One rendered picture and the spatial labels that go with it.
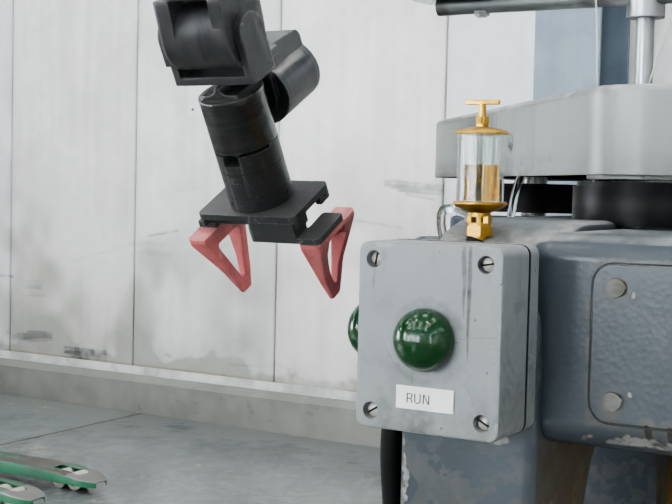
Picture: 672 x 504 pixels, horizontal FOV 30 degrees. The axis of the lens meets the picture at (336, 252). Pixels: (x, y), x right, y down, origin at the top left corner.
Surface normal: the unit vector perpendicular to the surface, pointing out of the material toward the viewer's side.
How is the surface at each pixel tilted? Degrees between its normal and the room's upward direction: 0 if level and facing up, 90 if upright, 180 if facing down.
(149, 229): 90
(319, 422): 90
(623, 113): 90
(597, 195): 90
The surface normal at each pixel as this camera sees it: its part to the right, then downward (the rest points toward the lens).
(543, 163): -0.99, -0.01
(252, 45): 0.86, 0.04
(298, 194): -0.23, -0.85
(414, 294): -0.51, 0.04
